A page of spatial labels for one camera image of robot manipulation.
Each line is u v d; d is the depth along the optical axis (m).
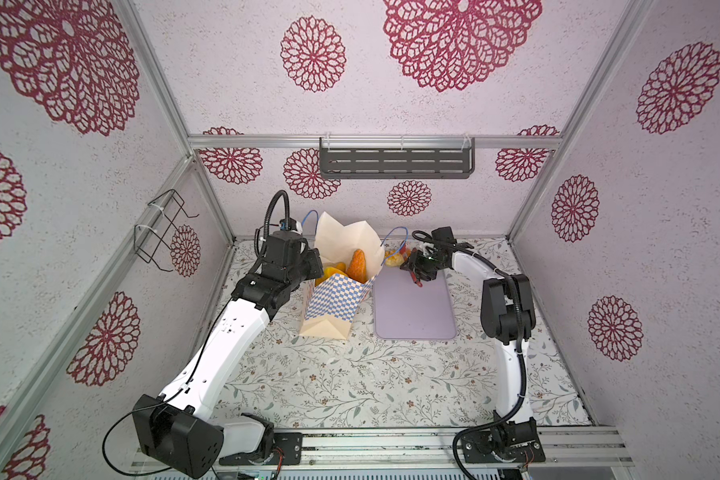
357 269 0.92
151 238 0.75
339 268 0.98
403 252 1.07
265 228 0.54
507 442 0.65
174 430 0.38
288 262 0.56
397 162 1.00
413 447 0.76
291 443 0.75
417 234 0.94
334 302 0.82
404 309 1.00
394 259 1.09
